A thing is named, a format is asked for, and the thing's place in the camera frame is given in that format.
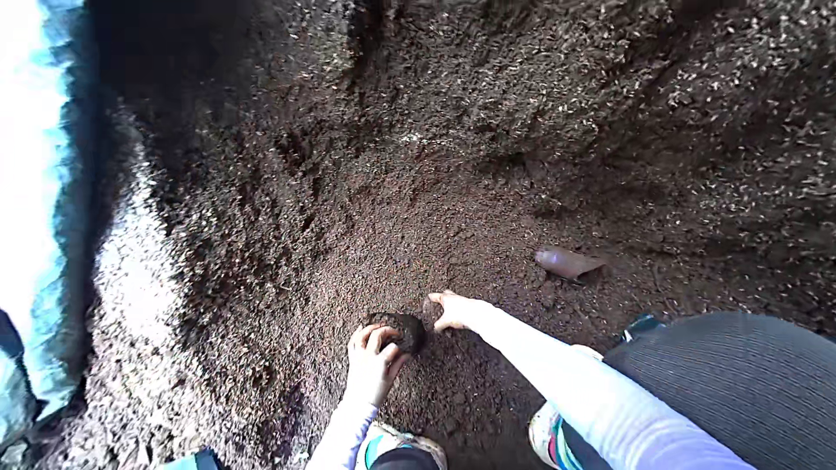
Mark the person's right hand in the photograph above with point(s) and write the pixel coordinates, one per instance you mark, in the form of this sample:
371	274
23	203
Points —
464	313

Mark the black soil-filled nursery bag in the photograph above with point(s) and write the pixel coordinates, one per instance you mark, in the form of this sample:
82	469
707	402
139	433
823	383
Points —
410	332

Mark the person's left fingers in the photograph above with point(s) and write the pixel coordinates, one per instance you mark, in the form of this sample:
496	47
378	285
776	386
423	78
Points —
374	339

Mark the person's left thumb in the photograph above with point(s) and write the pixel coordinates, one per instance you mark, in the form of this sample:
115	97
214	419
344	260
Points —
398	365

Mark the person's legs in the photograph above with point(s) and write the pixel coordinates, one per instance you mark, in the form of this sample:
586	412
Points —
731	378

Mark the translucent cut plastic scoop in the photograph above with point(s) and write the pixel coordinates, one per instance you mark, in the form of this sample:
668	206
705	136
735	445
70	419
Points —
567	262

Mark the dark blue and white item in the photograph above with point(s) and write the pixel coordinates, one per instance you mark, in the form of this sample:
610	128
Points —
642	325

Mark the person's right thumb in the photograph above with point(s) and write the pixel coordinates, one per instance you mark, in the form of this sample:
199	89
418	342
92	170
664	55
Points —
445	322

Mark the large pile of brown soil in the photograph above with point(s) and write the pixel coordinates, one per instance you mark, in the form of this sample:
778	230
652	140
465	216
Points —
418	130

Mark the person's right fingers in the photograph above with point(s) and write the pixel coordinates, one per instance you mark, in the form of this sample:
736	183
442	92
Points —
439	297

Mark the person's left hand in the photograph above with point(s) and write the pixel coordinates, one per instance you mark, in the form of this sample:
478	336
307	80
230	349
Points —
369	370

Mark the blue flat object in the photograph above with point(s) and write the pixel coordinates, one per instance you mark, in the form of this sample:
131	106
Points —
193	461

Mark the light blue tarp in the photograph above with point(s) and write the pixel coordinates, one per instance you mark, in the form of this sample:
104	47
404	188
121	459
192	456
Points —
36	196

